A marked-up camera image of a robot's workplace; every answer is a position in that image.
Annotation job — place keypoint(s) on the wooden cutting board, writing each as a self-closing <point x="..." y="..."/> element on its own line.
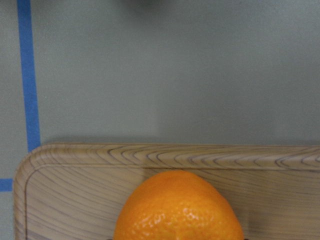
<point x="75" y="191"/>

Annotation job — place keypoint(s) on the orange fruit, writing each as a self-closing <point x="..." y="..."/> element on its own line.
<point x="177" y="205"/>

